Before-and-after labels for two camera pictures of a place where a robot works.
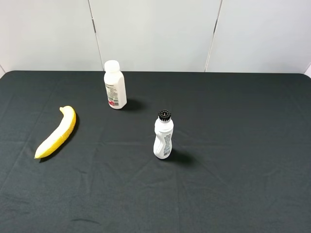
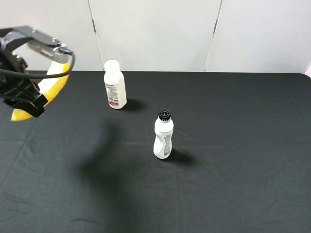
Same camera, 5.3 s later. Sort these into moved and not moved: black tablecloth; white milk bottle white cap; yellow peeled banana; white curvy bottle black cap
Moved: yellow peeled banana
Not moved: white milk bottle white cap; black tablecloth; white curvy bottle black cap
